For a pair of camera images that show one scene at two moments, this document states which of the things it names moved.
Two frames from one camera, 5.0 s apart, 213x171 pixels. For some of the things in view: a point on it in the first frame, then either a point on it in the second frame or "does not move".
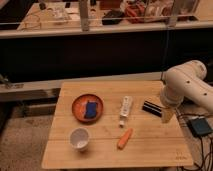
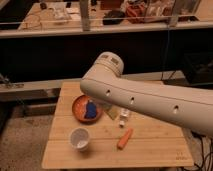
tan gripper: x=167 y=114 -> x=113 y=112
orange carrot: x=124 y=139 does not move
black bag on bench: x=112 y=17 does not move
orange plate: x=79 y=107 does not move
